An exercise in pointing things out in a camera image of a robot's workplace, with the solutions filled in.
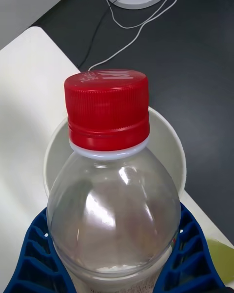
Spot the thin white cable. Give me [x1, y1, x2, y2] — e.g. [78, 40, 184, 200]
[100, 0, 174, 29]

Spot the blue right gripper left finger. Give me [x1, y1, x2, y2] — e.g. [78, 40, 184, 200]
[4, 206, 74, 293]

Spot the clear bottle with red cap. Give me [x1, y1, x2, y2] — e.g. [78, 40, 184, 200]
[46, 69, 182, 293]

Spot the black cable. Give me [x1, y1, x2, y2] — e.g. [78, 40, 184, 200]
[76, 0, 145, 69]

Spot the white power cable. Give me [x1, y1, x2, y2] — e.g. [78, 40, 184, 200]
[87, 0, 181, 72]

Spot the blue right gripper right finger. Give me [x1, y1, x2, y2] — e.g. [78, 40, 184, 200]
[155, 201, 226, 293]

